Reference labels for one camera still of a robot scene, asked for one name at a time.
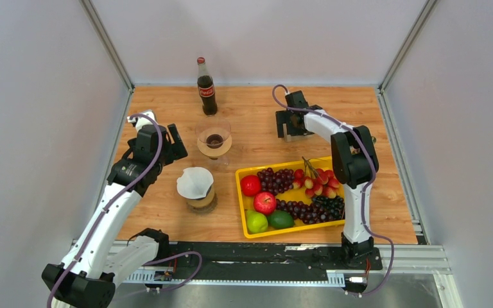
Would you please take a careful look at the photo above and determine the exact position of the white paper coffee filter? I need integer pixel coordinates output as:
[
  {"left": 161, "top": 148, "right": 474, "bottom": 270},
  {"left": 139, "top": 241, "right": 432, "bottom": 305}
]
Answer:
[{"left": 177, "top": 167, "right": 214, "bottom": 200}]

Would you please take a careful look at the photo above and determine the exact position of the clear glass dripper cone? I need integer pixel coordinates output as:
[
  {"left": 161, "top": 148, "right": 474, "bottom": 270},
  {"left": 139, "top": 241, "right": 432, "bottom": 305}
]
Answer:
[{"left": 195, "top": 115, "right": 231, "bottom": 150}]

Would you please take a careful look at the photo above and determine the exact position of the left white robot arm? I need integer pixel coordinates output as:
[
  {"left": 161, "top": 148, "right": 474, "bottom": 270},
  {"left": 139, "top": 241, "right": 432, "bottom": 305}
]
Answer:
[{"left": 42, "top": 121, "right": 188, "bottom": 307}]

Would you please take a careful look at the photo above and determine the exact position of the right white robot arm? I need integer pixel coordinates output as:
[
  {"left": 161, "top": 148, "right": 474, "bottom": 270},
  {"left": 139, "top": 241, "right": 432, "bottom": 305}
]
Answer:
[{"left": 275, "top": 89, "right": 378, "bottom": 268}]

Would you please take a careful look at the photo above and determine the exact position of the brown paper coffee filter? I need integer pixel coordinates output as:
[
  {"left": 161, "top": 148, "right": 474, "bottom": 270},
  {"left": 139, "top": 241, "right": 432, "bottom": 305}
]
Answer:
[{"left": 283, "top": 124, "right": 313, "bottom": 142}]

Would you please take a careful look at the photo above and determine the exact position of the small clear glass cup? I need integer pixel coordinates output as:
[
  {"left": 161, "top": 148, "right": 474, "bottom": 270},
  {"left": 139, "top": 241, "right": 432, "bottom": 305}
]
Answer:
[{"left": 209, "top": 155, "right": 230, "bottom": 171}]

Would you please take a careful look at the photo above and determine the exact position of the upper red grape bunch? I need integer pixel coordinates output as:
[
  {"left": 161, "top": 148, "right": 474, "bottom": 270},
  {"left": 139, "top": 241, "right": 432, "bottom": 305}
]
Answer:
[{"left": 256, "top": 167, "right": 295, "bottom": 196}]

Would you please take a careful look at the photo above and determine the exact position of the red cherries bunch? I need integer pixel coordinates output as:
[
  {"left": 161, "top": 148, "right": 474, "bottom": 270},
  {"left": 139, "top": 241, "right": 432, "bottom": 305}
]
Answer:
[{"left": 290, "top": 157, "right": 344, "bottom": 199}]

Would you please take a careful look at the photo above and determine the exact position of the cola glass bottle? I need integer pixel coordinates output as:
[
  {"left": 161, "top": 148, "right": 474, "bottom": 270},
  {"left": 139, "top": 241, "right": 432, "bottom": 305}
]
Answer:
[{"left": 196, "top": 57, "right": 218, "bottom": 116}]

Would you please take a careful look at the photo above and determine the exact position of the red tomato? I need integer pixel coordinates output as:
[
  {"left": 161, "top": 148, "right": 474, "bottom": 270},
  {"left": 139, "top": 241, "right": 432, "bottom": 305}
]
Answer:
[{"left": 240, "top": 175, "right": 262, "bottom": 196}]

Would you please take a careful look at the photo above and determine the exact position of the red apple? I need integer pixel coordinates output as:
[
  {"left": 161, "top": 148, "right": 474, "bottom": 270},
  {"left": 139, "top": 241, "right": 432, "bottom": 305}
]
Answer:
[{"left": 253, "top": 192, "right": 277, "bottom": 215}]

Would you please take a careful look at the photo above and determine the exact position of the yellow plastic tray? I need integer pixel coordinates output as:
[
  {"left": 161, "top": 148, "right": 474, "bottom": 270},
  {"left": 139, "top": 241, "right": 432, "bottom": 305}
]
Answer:
[{"left": 236, "top": 161, "right": 345, "bottom": 239}]

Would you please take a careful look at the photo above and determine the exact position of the lower dark grape bunch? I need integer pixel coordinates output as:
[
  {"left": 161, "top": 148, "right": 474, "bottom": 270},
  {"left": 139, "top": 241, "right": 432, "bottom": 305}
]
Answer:
[{"left": 276, "top": 196, "right": 345, "bottom": 225}]

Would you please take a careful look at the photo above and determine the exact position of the green avocado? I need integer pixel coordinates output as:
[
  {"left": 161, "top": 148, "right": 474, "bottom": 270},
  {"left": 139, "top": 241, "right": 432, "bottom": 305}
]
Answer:
[{"left": 268, "top": 210, "right": 295, "bottom": 230}]

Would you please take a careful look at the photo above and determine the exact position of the green lime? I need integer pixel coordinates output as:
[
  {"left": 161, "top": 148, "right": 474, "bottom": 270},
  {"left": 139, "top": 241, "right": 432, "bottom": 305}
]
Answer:
[{"left": 245, "top": 210, "right": 269, "bottom": 234}]

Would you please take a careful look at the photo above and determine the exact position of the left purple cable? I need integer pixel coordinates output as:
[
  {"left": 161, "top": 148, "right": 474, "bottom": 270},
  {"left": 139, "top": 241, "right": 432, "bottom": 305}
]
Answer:
[{"left": 46, "top": 113, "right": 203, "bottom": 308}]

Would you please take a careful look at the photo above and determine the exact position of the purple cable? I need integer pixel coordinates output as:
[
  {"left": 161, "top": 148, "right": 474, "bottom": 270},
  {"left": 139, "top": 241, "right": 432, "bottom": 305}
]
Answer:
[
  {"left": 272, "top": 84, "right": 395, "bottom": 297},
  {"left": 46, "top": 113, "right": 203, "bottom": 308}
]

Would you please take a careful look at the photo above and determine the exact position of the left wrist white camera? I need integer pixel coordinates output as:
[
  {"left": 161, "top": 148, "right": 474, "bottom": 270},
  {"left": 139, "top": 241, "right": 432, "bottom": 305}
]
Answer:
[{"left": 127, "top": 109, "right": 156, "bottom": 132}]

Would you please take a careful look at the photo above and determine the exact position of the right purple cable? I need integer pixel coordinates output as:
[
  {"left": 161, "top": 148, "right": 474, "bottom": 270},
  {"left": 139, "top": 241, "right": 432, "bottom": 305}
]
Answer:
[{"left": 272, "top": 84, "right": 395, "bottom": 297}]

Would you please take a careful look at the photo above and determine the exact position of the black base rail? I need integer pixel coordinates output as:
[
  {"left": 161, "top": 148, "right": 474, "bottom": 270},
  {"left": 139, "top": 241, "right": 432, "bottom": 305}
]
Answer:
[{"left": 155, "top": 241, "right": 383, "bottom": 282}]

